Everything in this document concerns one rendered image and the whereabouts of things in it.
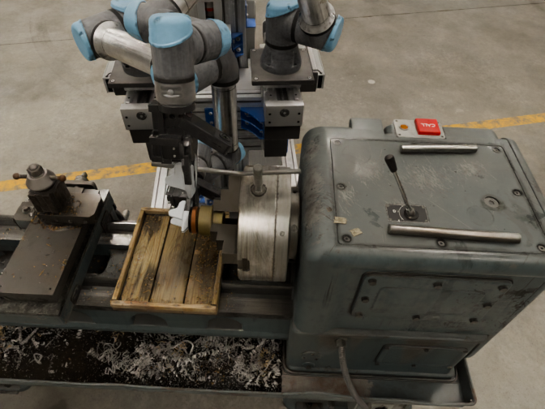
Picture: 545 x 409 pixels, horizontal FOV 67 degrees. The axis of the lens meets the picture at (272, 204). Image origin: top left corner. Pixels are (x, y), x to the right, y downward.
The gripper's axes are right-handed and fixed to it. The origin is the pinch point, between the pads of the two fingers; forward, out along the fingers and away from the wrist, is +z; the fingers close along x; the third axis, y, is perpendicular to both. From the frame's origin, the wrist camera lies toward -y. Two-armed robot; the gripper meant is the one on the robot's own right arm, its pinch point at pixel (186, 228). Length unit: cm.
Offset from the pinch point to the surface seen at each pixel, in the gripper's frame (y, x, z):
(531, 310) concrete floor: -161, -109, -41
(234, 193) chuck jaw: -12.6, 7.3, -7.1
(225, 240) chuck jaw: -11.4, 2.9, 5.3
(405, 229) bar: -53, 19, 11
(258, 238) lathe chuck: -20.3, 9.3, 8.7
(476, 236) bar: -68, 19, 11
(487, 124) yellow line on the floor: -181, -108, -198
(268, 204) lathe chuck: -22.1, 14.4, 1.9
